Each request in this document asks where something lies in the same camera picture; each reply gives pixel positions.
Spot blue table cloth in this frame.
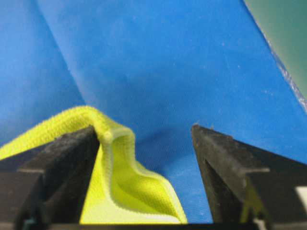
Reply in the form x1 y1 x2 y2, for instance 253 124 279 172
0 0 307 223

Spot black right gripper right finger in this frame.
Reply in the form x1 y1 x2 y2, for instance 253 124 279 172
191 125 307 230

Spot dark green backdrop board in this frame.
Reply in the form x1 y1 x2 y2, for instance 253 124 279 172
245 0 307 99

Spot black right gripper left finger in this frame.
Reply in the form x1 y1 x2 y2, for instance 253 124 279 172
0 126 100 230

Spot yellow-green towel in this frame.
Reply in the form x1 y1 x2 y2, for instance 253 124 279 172
0 106 187 224

